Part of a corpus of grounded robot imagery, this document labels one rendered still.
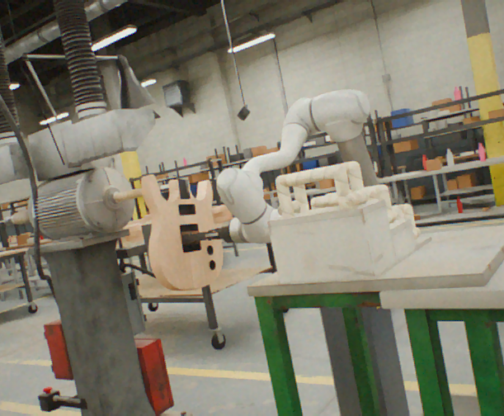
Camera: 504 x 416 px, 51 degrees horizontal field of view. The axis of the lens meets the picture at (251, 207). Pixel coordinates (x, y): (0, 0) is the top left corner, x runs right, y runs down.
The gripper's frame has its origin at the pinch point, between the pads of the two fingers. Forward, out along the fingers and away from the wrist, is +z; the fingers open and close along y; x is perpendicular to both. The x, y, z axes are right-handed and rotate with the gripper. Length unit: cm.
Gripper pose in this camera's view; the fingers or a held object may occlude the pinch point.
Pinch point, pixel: (190, 238)
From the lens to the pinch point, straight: 191.5
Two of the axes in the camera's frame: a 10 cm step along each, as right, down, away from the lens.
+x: -1.4, -9.9, 0.5
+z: -8.1, 1.4, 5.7
